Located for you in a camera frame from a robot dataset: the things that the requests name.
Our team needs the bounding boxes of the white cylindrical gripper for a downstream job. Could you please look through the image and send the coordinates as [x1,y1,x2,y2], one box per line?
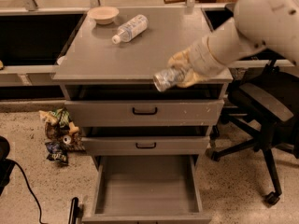
[167,35,226,88]

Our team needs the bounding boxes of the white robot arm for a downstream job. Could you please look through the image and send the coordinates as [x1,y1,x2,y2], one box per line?
[167,0,299,88]

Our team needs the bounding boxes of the grey top drawer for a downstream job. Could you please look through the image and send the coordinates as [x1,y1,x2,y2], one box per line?
[65,100,224,127]

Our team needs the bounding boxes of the grey drawer cabinet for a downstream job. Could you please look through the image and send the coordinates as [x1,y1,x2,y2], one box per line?
[51,6,234,166]

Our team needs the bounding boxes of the grey middle drawer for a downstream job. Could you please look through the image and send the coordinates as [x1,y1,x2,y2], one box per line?
[82,136,209,156]

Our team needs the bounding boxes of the grey open bottom drawer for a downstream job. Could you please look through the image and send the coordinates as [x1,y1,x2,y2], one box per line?
[82,155,211,224]

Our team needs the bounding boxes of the small can on floor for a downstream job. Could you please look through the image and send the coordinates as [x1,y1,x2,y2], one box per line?
[63,135,72,145]

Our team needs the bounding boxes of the black bar near drawer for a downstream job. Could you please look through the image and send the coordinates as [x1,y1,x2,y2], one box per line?
[68,197,79,224]

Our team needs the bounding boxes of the clear plastic water bottle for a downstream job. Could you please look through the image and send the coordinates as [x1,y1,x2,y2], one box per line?
[112,14,149,44]

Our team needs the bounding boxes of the black office chair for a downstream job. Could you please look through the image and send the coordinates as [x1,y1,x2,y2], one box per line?
[210,49,299,205]

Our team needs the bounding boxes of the beige bowl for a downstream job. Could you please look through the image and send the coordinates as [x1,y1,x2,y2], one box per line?
[88,7,119,25]

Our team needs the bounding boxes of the green chip bag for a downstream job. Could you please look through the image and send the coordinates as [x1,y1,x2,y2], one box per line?
[39,108,71,128]

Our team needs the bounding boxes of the brown snack bag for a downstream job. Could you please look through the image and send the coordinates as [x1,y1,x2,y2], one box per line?
[45,122,82,149]

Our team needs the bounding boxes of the blue snack bag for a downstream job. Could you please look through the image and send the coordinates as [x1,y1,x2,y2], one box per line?
[45,142,68,165]

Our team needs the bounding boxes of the black device at left edge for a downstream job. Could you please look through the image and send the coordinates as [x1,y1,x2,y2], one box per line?
[0,136,15,195]

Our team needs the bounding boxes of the black cable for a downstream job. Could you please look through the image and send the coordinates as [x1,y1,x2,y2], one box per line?
[9,159,49,224]

